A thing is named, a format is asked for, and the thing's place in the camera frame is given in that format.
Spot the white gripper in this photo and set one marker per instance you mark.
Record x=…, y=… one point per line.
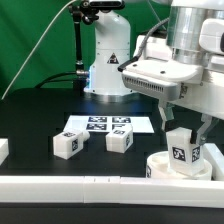
x=206, y=97

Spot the white round stool seat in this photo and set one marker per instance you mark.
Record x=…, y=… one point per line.
x=158, y=168

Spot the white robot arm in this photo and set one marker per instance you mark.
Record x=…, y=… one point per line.
x=195, y=36

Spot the white paper tag sheet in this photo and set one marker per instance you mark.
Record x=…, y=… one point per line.
x=93, y=123

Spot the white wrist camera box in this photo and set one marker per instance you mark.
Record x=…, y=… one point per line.
x=160, y=79

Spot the white front fence rail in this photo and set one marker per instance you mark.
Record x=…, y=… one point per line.
x=118, y=190

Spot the black overhead camera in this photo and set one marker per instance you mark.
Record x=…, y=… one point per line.
x=103, y=4

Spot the white left fence rail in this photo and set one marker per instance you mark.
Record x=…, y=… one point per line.
x=4, y=151

